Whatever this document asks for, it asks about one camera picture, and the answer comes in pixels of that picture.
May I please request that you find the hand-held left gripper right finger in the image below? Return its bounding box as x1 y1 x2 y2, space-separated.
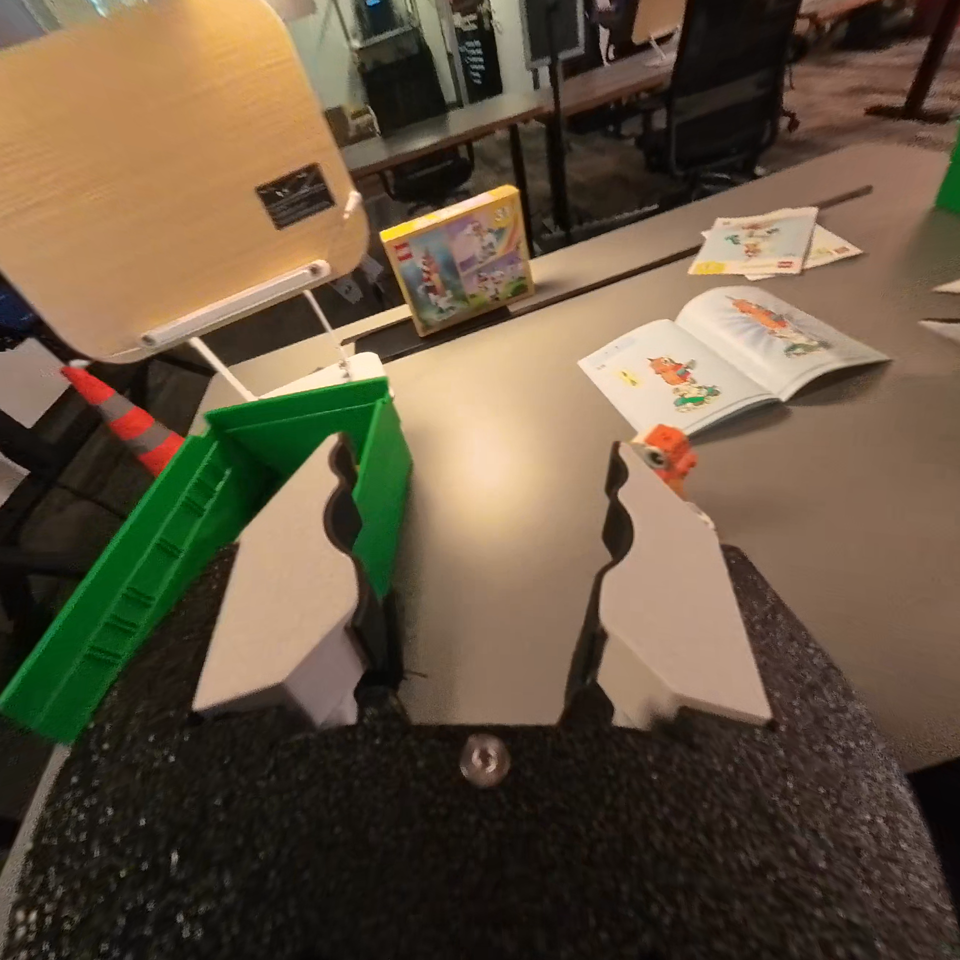
561 439 775 732

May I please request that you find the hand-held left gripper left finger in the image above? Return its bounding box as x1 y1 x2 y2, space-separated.
192 433 406 729

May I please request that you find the colourful lego model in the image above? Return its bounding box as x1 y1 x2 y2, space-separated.
630 423 717 534

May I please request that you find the yellow lego set box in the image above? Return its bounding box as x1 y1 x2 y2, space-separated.
378 185 535 337

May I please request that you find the pale yellow closed instruction booklet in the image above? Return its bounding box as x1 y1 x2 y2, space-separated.
746 223 864 282

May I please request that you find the light blue closed instruction booklet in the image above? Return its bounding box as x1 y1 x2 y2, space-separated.
688 207 820 277

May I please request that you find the open instruction booklet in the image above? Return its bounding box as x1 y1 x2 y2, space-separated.
577 285 894 438

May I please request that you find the dark table leg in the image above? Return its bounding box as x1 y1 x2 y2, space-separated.
866 0 960 121

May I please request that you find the orange traffic cone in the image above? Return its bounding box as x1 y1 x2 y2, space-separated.
60 360 185 477

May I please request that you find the black office chair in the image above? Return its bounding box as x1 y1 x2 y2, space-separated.
637 0 805 189

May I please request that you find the long background desk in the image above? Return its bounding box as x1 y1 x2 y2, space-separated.
341 45 676 226

